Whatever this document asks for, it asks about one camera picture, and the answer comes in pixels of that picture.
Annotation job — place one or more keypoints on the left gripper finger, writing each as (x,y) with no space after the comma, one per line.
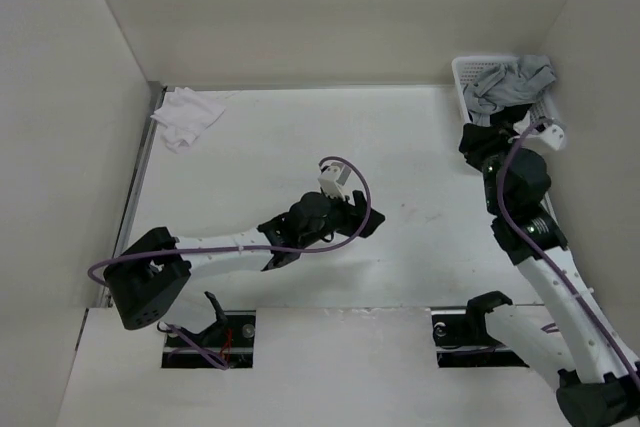
(359,200)
(375,220)

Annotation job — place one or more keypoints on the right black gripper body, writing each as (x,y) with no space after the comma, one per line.
(486,154)

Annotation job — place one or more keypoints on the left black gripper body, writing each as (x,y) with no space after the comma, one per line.
(339,218)

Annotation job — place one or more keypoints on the grey tank top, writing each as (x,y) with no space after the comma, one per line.
(506,85)

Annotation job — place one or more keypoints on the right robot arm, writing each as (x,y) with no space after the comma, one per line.
(593,374)

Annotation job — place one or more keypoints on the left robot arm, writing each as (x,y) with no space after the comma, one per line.
(147,280)

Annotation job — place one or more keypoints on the black tank top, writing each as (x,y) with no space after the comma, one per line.
(509,116)

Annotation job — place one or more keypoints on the white tank top on table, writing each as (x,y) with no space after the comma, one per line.
(185,115)

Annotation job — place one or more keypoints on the white plastic basket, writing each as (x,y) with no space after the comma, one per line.
(466,68)

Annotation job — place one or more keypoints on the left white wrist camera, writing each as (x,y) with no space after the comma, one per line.
(333,178)

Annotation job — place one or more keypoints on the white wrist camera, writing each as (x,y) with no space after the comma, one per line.
(333,178)
(548,136)

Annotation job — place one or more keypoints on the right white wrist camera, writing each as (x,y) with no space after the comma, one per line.
(548,136)

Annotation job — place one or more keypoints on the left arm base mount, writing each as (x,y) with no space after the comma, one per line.
(234,343)

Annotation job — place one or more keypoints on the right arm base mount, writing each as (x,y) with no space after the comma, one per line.
(459,345)

